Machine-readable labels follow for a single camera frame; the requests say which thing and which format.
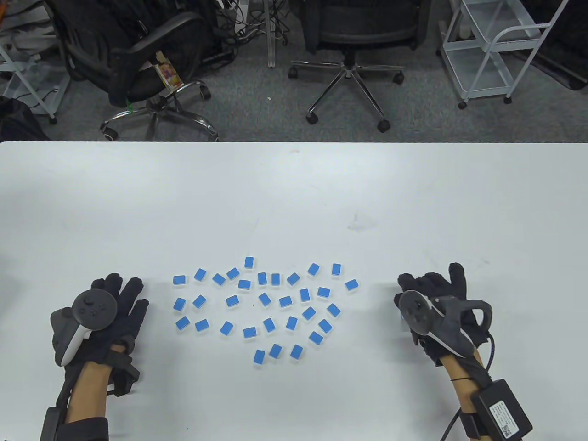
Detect person's left hand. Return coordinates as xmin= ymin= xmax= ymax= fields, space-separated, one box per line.
xmin=86 ymin=273 xmax=150 ymax=368

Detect person's right hand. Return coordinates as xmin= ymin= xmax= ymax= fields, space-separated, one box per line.
xmin=394 ymin=263 xmax=487 ymax=347

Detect blue mahjong tiles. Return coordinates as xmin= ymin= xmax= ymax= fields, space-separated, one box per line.
xmin=173 ymin=256 xmax=359 ymax=366

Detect plain black forearm box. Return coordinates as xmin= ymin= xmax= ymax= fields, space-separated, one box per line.
xmin=41 ymin=408 xmax=67 ymax=441

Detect person's left forearm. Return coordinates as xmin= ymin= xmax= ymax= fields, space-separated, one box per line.
xmin=67 ymin=361 xmax=110 ymax=441

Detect person's right forearm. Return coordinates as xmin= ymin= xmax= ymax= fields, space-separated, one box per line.
xmin=441 ymin=351 xmax=487 ymax=441

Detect black box with white label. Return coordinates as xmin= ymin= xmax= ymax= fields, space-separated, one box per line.
xmin=473 ymin=379 xmax=533 ymax=441

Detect white metal cart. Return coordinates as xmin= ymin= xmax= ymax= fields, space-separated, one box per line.
xmin=439 ymin=0 xmax=570 ymax=110

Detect black bag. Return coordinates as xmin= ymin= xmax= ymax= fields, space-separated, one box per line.
xmin=0 ymin=96 xmax=51 ymax=142

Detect white metal rack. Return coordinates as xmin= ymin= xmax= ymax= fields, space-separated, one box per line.
xmin=0 ymin=28 xmax=70 ymax=125

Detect colourful snack packet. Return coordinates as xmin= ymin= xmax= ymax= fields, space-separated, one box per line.
xmin=154 ymin=51 xmax=185 ymax=90

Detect black flat case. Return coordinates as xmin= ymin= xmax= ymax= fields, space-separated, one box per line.
xmin=519 ymin=0 xmax=588 ymax=91

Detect black mesh office chair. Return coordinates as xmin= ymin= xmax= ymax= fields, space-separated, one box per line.
xmin=288 ymin=0 xmax=432 ymax=133

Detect black chair with chrome base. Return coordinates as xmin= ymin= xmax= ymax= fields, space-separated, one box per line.
xmin=46 ymin=0 xmax=220 ymax=142

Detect grey crumpled cloth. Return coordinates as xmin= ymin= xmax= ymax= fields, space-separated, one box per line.
xmin=0 ymin=14 xmax=58 ymax=51

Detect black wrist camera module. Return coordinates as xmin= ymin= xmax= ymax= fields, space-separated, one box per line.
xmin=416 ymin=338 xmax=453 ymax=367
xmin=108 ymin=345 xmax=141 ymax=396

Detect black forearm strap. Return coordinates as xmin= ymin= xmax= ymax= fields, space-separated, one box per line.
xmin=59 ymin=417 xmax=110 ymax=441
xmin=462 ymin=413 xmax=483 ymax=439

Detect black trailing cable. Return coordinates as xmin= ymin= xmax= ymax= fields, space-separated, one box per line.
xmin=441 ymin=411 xmax=462 ymax=441

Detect white desk leg post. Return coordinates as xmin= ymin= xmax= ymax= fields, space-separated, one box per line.
xmin=266 ymin=0 xmax=280 ymax=68

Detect tangle of black cables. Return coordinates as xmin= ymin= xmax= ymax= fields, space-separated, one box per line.
xmin=214 ymin=0 xmax=294 ymax=46

